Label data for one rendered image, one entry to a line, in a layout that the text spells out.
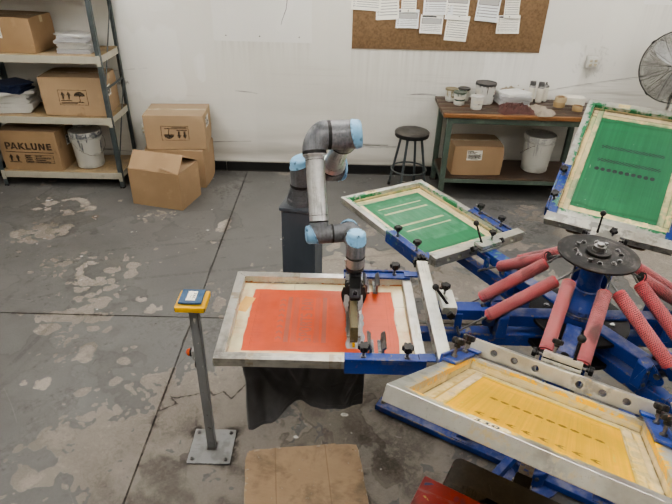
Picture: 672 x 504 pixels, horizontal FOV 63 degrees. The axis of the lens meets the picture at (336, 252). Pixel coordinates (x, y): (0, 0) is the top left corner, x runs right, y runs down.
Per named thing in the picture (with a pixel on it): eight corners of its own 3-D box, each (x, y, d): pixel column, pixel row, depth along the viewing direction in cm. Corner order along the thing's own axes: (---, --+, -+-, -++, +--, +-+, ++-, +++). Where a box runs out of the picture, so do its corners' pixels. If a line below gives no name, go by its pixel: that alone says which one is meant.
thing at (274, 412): (251, 431, 230) (245, 354, 208) (252, 424, 233) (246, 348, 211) (360, 433, 230) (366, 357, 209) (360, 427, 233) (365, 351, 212)
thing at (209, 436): (186, 464, 277) (159, 312, 228) (196, 429, 296) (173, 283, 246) (229, 465, 277) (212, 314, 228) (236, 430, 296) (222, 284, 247)
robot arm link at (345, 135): (312, 161, 266) (327, 114, 213) (342, 160, 268) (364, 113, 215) (314, 185, 264) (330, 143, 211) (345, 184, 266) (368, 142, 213)
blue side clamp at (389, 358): (343, 373, 202) (344, 359, 199) (343, 364, 207) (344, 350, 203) (424, 375, 203) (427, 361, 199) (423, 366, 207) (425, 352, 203)
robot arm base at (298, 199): (291, 193, 274) (291, 174, 269) (321, 196, 271) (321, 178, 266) (283, 206, 261) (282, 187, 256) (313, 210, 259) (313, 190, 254)
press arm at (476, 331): (277, 340, 230) (276, 329, 227) (278, 331, 235) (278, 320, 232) (571, 347, 231) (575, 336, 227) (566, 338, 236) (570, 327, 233)
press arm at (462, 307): (438, 319, 223) (440, 309, 221) (436, 310, 228) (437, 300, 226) (480, 320, 223) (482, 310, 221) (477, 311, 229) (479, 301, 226)
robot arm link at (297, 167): (288, 178, 265) (287, 151, 258) (316, 177, 267) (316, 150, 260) (291, 188, 255) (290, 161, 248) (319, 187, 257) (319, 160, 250)
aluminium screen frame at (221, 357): (213, 366, 202) (212, 358, 200) (238, 278, 252) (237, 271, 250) (425, 371, 203) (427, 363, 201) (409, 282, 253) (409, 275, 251)
